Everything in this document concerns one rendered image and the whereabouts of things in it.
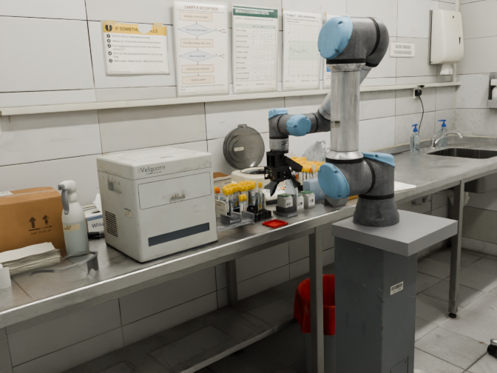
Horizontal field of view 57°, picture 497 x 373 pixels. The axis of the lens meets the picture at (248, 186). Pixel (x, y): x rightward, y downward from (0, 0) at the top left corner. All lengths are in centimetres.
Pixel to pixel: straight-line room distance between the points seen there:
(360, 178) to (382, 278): 33
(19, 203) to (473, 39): 335
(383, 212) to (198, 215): 59
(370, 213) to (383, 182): 11
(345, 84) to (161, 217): 67
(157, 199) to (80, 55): 79
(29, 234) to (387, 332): 120
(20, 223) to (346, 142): 104
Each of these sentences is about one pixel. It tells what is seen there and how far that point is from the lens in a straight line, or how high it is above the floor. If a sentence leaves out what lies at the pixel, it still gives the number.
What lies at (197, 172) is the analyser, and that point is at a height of 112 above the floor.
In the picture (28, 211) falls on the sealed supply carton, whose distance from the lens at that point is 162.
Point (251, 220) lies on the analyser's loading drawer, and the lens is 164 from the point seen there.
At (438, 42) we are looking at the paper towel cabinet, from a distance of 366.
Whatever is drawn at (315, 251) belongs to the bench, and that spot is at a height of 72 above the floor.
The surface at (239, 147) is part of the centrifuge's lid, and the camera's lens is 231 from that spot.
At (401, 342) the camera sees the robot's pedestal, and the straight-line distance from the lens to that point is 174.
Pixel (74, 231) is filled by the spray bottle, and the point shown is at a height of 96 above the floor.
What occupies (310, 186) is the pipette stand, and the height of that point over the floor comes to 95.
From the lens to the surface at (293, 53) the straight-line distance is 259.
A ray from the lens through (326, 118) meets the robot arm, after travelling 169.
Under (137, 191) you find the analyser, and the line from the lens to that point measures 136.
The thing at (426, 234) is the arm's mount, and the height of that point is 92.
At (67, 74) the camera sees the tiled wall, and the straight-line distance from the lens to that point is 195.
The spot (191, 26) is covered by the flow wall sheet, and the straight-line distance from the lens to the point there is 219.
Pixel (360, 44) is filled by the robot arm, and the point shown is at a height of 148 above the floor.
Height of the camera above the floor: 137
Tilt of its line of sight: 12 degrees down
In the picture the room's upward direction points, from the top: 3 degrees counter-clockwise
